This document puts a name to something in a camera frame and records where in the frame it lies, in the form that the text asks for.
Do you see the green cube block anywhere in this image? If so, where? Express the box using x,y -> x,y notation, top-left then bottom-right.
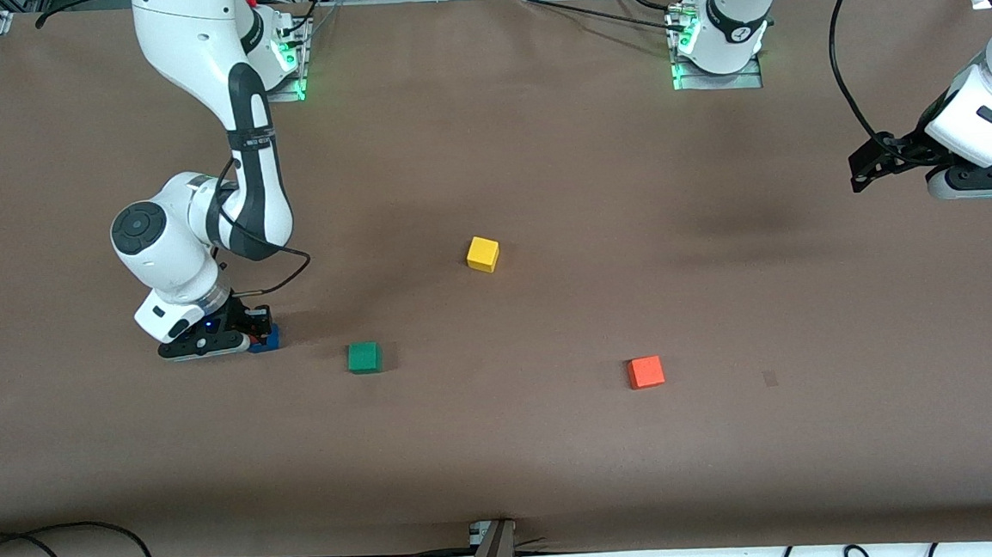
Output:
346,341 -> 383,376

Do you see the yellow cube block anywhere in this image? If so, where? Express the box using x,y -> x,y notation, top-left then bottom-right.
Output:
465,235 -> 502,275

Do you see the orange cube block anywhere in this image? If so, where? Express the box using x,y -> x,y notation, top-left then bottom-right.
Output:
626,354 -> 666,391

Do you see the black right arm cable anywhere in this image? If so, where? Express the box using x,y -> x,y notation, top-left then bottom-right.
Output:
33,0 -> 137,30
203,152 -> 315,298

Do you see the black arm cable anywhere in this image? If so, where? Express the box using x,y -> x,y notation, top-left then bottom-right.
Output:
825,0 -> 897,149
33,0 -> 137,30
203,152 -> 315,298

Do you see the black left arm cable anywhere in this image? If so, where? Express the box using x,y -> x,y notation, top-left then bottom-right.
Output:
825,0 -> 897,149

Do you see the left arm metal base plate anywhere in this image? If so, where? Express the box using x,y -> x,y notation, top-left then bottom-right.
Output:
666,0 -> 765,94

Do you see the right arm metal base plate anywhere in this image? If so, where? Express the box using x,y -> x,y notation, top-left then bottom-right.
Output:
255,2 -> 318,104

